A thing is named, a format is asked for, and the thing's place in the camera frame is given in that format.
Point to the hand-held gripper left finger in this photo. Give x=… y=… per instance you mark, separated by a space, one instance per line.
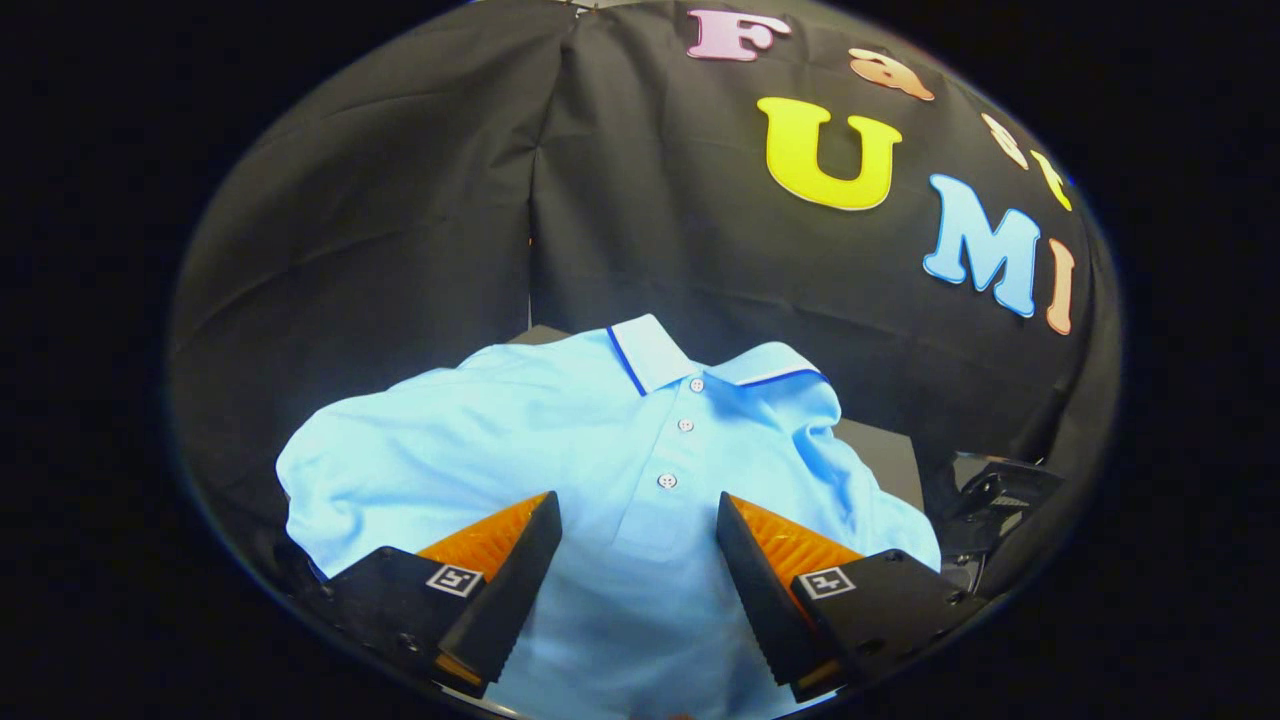
x=515 y=590

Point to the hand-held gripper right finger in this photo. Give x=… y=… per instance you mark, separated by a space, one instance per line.
x=760 y=590

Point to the light blue polo shirt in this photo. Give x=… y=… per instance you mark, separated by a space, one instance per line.
x=560 y=440

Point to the dark washing machine lid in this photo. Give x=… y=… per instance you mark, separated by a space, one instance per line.
x=1000 y=500

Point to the grey cabinet with dark top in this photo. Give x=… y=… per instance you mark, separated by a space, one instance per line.
x=885 y=460

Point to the black backdrop cloth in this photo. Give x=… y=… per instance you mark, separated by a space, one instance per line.
x=400 y=200

